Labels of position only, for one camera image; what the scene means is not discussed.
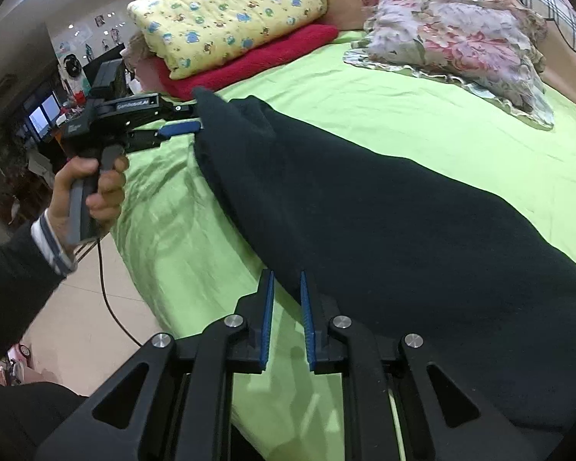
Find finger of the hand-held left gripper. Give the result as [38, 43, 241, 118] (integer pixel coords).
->
[127, 121, 205, 155]
[157, 97, 202, 122]

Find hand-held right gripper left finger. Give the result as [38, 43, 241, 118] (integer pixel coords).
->
[33, 269, 275, 461]

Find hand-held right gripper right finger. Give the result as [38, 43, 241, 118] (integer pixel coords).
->
[300, 269, 554, 461]

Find black pants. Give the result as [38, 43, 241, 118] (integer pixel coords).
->
[192, 87, 576, 439]

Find person's left forearm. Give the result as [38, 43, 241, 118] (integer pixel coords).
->
[0, 211, 80, 366]

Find person's left hand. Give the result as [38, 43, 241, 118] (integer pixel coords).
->
[45, 156, 130, 263]

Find pink cushion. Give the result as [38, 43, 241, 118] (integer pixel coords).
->
[137, 56, 166, 94]

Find red folded blanket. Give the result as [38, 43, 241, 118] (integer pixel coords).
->
[152, 24, 339, 103]

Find yellow patterned quilt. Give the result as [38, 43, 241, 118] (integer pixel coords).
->
[127, 0, 328, 81]

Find green bed sheet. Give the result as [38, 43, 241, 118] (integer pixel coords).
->
[110, 29, 576, 461]

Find person's dark clothing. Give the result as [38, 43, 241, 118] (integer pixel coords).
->
[0, 379, 93, 461]

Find floral ruffled pillow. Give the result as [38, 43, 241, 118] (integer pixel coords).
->
[343, 0, 556, 130]

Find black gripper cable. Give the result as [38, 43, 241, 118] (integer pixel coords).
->
[95, 239, 144, 347]

